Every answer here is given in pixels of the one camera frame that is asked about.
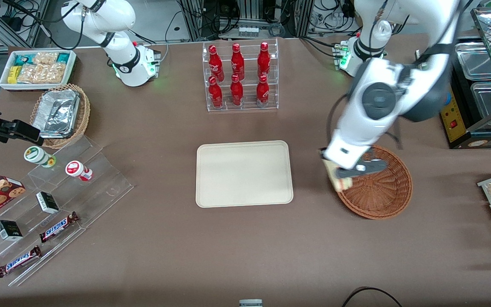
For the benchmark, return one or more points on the triangular sandwich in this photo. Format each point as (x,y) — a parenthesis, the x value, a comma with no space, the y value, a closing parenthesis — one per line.
(342,183)

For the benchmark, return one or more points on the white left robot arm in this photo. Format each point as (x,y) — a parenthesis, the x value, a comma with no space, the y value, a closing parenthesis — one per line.
(377,98)

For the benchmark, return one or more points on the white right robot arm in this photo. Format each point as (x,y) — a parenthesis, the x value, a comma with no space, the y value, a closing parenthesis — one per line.
(122,64)

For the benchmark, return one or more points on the aluminium foil tray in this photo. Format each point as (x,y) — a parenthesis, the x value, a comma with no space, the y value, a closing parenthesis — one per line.
(56,113)

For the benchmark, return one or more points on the round brown wicker basket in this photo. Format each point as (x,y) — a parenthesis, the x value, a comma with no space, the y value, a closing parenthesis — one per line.
(382,196)

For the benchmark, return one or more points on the oval tan wicker basket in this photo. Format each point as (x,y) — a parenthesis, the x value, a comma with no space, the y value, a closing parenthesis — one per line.
(84,115)

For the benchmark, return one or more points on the beige rectangular tray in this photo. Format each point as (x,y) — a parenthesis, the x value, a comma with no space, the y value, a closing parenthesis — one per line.
(244,174)

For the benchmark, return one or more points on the green lid yoghurt cup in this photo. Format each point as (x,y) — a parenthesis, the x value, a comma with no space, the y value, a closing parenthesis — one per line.
(36,154)

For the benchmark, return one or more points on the yellow snack pack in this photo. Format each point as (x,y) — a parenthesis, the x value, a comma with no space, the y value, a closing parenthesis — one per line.
(13,74)

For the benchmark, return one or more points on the clear bag of crackers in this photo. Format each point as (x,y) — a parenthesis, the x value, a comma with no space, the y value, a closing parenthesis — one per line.
(43,73)

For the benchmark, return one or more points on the red lid yoghurt cup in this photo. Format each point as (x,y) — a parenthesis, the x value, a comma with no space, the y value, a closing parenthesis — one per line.
(76,169)

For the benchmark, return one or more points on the teal snack pack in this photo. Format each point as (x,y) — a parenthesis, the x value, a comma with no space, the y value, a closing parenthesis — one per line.
(24,59)
(63,58)

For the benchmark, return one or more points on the small black carton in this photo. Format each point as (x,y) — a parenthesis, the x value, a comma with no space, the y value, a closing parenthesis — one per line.
(47,202)
(9,230)

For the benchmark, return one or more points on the white snack bin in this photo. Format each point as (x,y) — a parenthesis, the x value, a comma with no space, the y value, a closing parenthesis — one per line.
(73,64)

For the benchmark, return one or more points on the red cola bottle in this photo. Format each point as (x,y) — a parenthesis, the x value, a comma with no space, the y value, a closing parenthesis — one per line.
(264,59)
(215,94)
(236,91)
(237,62)
(262,90)
(215,62)

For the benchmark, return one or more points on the clear acrylic step display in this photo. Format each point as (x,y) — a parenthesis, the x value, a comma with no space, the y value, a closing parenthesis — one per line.
(100,187)

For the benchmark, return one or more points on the clear acrylic bottle rack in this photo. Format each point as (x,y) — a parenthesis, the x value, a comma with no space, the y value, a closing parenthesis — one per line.
(240,104)

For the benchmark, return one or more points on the Snickers chocolate bar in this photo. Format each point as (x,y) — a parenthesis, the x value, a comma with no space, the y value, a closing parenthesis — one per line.
(18,261)
(58,227)

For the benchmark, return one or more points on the black hot food display case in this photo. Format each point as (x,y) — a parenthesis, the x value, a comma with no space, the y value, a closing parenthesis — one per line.
(452,117)

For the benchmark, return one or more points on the grey connector block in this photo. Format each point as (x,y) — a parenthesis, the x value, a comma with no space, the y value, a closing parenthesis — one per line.
(248,31)

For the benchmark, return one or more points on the small grey device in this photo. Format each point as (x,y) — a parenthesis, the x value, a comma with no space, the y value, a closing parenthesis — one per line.
(250,303)

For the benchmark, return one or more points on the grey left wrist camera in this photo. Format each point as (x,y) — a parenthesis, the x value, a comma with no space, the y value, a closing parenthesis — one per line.
(373,166)

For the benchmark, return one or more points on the aluminium frame rack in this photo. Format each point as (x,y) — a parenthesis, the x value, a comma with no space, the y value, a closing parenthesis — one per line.
(194,19)

